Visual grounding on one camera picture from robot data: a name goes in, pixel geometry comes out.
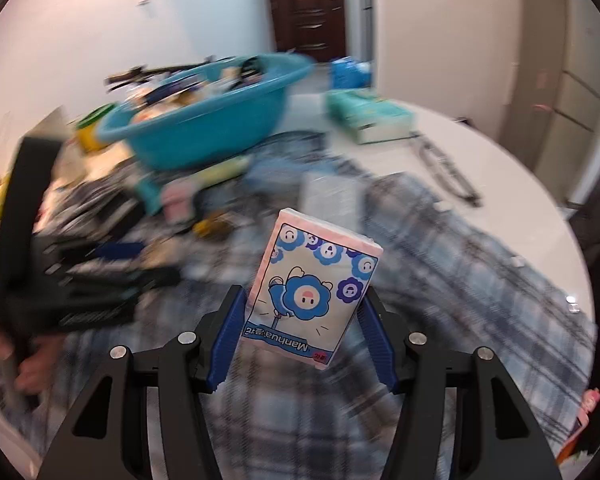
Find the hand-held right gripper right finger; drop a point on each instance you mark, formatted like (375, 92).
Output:
(380, 345)

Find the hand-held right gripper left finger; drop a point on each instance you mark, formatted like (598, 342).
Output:
(225, 345)

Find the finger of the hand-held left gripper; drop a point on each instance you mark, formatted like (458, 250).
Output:
(120, 295)
(120, 252)

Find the blue flower tissue pack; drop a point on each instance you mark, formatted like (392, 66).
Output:
(310, 290)

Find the blue plastic basin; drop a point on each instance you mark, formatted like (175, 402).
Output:
(205, 125)

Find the white round desktop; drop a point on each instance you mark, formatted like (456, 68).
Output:
(505, 170)

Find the person's left hand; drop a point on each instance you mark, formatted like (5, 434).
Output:
(5, 355)

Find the blue plaid shirt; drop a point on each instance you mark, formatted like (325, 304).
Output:
(455, 280)

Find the yellow container with green rim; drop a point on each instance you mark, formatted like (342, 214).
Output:
(87, 140)

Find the light green tube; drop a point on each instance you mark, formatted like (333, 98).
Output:
(220, 172)

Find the grey cardboard box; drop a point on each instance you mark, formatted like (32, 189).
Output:
(330, 195)

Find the black eyeglasses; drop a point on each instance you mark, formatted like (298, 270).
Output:
(467, 195)

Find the pink object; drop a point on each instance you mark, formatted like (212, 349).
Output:
(587, 402)

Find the teal tissue box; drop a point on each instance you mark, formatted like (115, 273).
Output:
(365, 110)

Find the blue plastic bag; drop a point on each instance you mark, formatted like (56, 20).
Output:
(350, 72)

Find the brown entrance door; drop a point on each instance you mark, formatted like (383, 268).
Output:
(305, 5)

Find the beige refrigerator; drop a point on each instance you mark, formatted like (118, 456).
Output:
(570, 85)

